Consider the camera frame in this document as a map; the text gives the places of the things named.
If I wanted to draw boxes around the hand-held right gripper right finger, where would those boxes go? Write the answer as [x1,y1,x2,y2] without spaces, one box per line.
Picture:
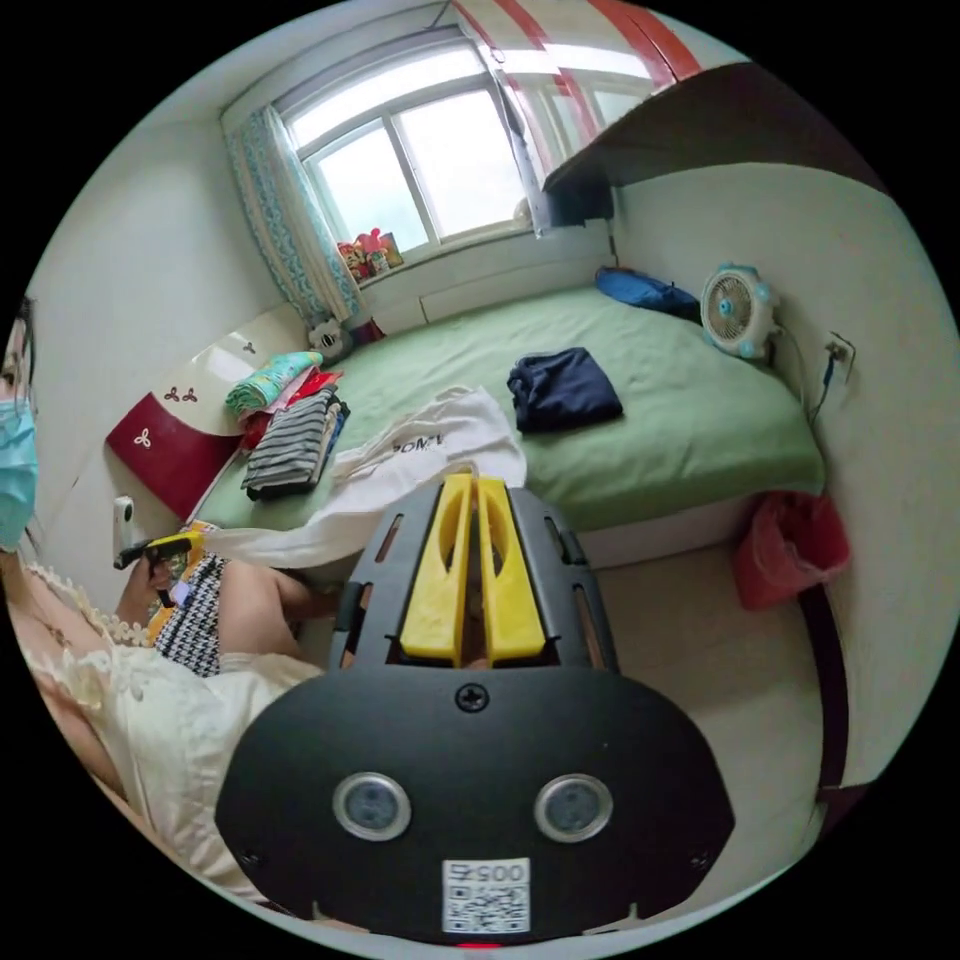
[477,475,547,668]

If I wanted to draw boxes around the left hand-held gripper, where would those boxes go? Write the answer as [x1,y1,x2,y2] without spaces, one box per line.
[113,523,208,609]

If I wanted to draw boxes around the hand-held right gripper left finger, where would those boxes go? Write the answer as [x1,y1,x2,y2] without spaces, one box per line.
[399,473,475,668]

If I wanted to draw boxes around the white t-shirt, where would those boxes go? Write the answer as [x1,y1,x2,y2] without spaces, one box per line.
[196,384,529,573]

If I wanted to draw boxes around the person's left hand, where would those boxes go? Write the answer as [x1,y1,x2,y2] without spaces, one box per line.
[116,568,172,633]

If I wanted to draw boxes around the pile of clothes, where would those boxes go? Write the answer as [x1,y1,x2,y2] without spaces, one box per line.
[224,350,352,502]

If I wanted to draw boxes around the person's body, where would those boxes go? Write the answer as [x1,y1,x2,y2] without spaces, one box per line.
[0,296,337,905]

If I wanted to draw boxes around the folded navy garment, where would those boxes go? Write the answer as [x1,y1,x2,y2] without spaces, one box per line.
[506,346,625,434]

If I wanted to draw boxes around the white plush toy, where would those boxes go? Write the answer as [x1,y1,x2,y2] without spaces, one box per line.
[307,318,355,362]

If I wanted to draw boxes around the bed with green sheet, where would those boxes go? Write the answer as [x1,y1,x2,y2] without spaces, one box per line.
[104,281,828,573]

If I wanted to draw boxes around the red plastic bag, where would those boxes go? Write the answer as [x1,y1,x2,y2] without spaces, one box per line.
[733,491,853,613]

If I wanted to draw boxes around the blue bag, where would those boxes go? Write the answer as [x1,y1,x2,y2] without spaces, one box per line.
[594,265,703,324]

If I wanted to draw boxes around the colourful toys on windowsill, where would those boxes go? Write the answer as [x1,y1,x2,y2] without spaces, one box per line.
[335,228,406,285]

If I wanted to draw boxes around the white and blue patterned curtain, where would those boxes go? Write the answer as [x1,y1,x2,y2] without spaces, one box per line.
[223,104,370,328]

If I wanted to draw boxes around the white and blue fan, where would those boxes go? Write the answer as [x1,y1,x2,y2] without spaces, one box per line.
[699,261,781,364]

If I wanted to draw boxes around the window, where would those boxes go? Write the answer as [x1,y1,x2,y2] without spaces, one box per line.
[273,29,543,265]

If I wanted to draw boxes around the dark brown shelf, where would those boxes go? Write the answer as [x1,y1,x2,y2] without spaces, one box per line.
[541,62,888,228]

